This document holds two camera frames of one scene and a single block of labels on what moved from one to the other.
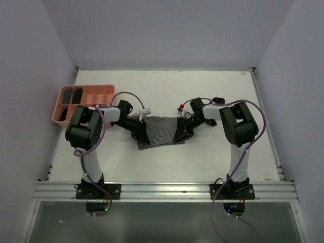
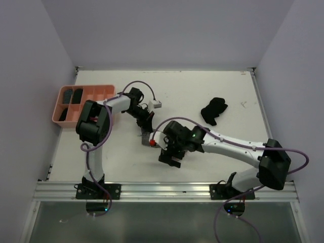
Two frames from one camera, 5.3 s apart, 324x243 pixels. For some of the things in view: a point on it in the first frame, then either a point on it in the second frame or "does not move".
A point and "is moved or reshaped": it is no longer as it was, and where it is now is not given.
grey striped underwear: (161, 131) is moved or reshaped
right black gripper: (180, 133) → (166, 155)
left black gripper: (143, 136) → (147, 121)
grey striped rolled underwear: (68, 93) does not move
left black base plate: (91, 191) does not move
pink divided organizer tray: (92, 95) does not move
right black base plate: (232, 192) does not move
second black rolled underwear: (62, 117) does not move
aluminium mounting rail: (57, 191) does not move
